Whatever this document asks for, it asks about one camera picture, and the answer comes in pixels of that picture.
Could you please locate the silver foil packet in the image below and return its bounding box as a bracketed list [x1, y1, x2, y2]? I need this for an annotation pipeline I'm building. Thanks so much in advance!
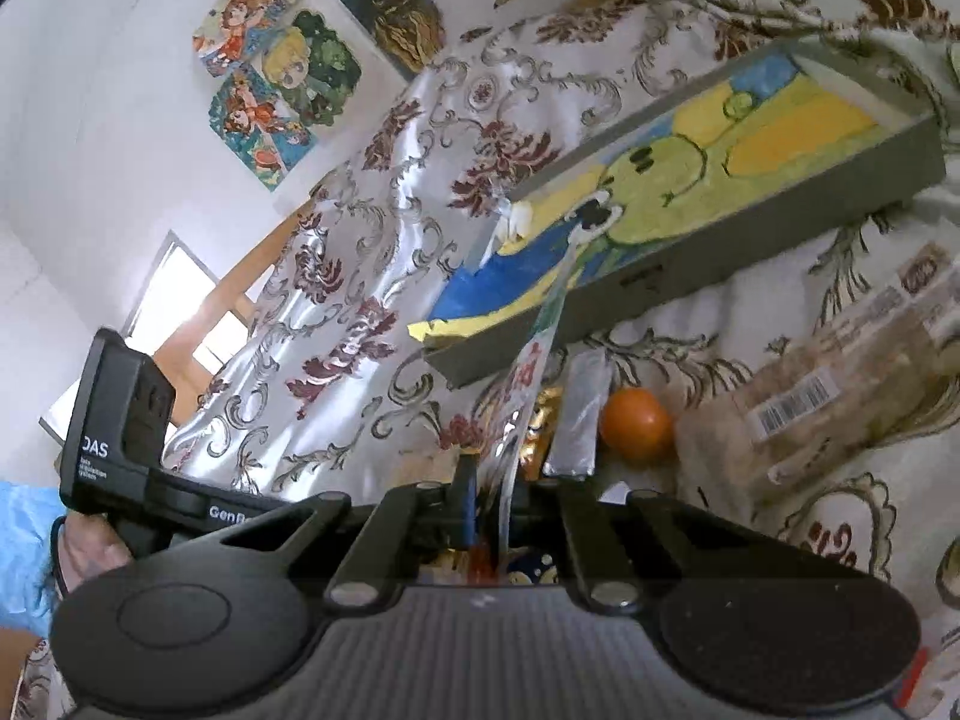
[544, 352, 608, 478]

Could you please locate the orange fruit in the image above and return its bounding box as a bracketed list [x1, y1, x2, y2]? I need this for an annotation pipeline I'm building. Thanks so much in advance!
[600, 388, 674, 464]

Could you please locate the white crumpled wrapper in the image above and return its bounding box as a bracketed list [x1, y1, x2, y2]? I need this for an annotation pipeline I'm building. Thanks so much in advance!
[491, 199, 535, 242]

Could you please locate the orange-haired girl blue poster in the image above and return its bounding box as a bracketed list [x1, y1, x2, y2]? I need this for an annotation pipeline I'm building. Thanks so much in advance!
[208, 71, 317, 190]

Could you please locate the wooden bed frame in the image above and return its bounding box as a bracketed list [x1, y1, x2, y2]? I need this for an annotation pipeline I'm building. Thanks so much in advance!
[154, 199, 323, 391]

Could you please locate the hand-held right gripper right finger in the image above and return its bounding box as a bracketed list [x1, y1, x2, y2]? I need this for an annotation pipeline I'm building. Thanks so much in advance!
[510, 481, 760, 611]

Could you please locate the grey rectangular tray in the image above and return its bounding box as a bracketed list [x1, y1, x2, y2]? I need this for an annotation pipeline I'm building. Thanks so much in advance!
[409, 37, 946, 391]

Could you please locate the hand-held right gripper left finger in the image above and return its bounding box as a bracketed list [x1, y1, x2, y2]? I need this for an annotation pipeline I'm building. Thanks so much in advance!
[219, 456, 482, 611]

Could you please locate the swimming orange-haired girl poster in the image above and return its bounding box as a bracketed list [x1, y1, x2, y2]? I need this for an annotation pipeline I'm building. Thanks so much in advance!
[193, 0, 295, 80]

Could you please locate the gold snack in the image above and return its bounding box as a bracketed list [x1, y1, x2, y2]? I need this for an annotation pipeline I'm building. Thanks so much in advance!
[525, 386, 565, 481]

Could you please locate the clear snack packet red print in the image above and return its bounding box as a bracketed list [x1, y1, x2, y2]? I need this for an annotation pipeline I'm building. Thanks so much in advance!
[480, 229, 593, 586]

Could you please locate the yellow blue painted paper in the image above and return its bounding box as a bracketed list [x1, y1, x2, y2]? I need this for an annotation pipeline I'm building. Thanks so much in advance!
[409, 52, 897, 350]

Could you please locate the dark blue patterned packet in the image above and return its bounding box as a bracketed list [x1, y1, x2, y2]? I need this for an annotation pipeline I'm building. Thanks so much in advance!
[506, 551, 560, 586]

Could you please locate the clear bread packet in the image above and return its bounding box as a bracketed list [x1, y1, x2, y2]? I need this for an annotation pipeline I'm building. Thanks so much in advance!
[675, 240, 960, 500]

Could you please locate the window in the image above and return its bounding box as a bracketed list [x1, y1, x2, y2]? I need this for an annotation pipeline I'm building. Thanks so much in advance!
[41, 231, 252, 440]

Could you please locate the blond character green poster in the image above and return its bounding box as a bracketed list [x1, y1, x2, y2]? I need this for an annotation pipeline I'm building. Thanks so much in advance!
[259, 10, 362, 130]

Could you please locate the floral printed blanket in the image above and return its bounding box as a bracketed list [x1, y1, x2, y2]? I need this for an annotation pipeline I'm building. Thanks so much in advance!
[15, 0, 960, 720]

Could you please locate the person's left hand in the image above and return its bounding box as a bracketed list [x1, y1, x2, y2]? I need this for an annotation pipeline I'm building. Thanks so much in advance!
[52, 514, 140, 595]

